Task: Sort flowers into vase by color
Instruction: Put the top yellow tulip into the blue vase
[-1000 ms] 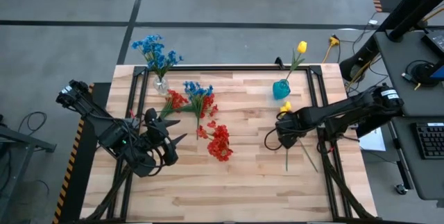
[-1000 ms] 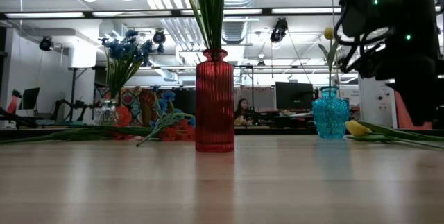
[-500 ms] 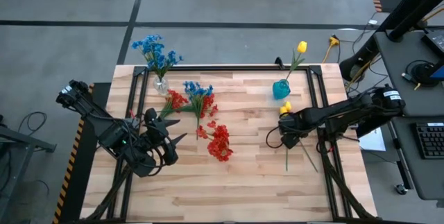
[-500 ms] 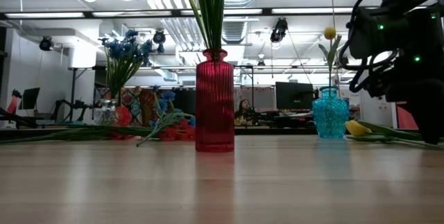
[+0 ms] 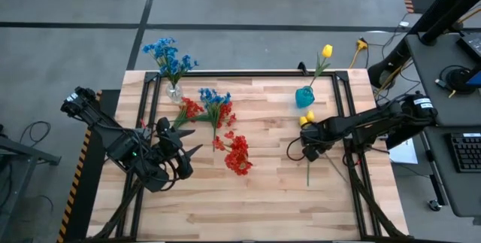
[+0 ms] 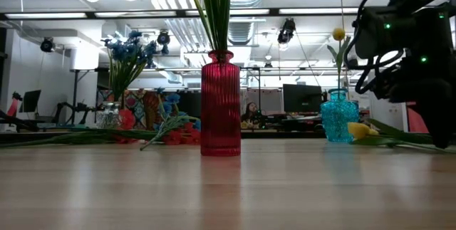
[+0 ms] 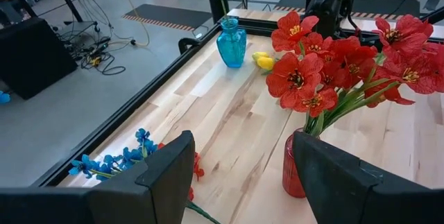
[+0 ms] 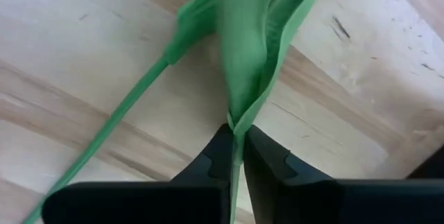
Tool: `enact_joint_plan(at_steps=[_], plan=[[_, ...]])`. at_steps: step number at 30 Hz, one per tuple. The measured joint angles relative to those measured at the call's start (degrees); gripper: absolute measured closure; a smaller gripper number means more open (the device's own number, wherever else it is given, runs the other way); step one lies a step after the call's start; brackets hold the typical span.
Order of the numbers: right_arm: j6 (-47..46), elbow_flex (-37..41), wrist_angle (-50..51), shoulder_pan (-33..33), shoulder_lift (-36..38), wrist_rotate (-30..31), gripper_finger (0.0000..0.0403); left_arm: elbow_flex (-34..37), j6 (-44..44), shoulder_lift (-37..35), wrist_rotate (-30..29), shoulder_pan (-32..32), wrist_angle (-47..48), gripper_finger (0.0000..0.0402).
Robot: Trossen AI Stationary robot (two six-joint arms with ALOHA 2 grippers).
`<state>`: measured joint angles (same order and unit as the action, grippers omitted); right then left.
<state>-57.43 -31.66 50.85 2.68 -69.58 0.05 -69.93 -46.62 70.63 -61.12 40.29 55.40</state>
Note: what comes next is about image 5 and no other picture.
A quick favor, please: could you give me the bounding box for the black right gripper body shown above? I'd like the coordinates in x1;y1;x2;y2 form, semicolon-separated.
299;120;337;163

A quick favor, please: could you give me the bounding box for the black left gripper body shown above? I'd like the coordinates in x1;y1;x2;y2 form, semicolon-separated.
155;117;195;181

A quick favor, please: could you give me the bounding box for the black metal frame post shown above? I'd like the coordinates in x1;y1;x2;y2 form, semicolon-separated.
116;68;380;241

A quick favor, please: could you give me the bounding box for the clear glass vase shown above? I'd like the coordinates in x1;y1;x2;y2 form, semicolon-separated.
166;82;184;104

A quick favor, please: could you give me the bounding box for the black desk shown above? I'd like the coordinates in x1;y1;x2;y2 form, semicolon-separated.
404;32;481;127
424;126;481;217

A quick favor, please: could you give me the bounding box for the black floor cable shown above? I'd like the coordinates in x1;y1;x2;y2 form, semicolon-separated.
19;120;52;148

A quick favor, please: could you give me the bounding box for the red artificial flower bunch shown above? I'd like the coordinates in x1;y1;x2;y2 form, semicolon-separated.
212;130;253;177
202;102;237;129
172;97;206;129

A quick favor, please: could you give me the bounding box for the yellow extension plug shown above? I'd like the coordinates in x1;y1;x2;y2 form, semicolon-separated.
349;38;369;69

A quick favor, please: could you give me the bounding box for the black laptop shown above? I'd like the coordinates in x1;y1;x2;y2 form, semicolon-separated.
456;34;481;63

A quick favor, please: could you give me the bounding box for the black cable bundle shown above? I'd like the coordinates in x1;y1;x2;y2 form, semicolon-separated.
343;141;409;241
89;175;147;241

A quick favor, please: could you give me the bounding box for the teal glass vase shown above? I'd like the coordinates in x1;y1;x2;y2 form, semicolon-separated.
295;86;316;109

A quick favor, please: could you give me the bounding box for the yellow artificial tulip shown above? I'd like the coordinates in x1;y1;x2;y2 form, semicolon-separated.
306;110;349;184
298;116;311;187
308;44;334;90

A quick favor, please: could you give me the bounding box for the black coiled cable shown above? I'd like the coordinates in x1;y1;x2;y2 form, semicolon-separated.
437;65;478;96

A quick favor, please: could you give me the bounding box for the black plate with hazard stripes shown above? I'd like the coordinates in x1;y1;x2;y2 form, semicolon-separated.
56;89;121;243

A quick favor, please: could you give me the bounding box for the white paper sheet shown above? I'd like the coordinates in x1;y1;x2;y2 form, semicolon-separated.
389;139;419;165

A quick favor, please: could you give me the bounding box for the black tower fan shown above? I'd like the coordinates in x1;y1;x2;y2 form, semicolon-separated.
411;0;481;47

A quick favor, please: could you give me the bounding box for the black keyboard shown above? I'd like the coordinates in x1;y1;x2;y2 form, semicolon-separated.
449;132;481;173

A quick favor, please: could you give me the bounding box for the grey metal stand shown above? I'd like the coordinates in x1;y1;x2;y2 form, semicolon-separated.
0;124;61;243

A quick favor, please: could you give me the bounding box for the black desk leg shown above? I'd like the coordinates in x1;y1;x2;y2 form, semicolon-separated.
368;41;414;88

